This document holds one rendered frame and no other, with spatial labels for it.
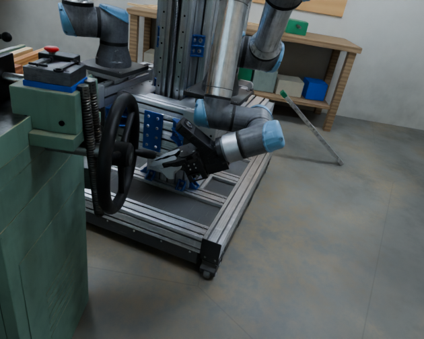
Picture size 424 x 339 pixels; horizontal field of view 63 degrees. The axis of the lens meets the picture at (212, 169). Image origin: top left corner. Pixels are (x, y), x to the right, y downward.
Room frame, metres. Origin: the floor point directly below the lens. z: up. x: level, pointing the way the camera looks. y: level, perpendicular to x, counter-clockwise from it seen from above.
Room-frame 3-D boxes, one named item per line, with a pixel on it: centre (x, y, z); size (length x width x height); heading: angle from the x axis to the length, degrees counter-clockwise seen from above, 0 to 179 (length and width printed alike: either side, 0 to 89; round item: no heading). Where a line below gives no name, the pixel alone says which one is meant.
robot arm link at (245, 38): (1.37, 0.02, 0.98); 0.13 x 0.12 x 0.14; 90
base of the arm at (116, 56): (1.50, 0.50, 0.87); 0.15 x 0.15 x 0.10
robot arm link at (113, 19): (1.50, 0.51, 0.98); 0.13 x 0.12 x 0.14; 119
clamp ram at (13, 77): (0.72, 0.46, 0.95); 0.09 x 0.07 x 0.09; 2
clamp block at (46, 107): (0.73, 0.37, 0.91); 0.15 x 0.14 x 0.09; 2
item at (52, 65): (0.73, 0.37, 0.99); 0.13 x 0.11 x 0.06; 2
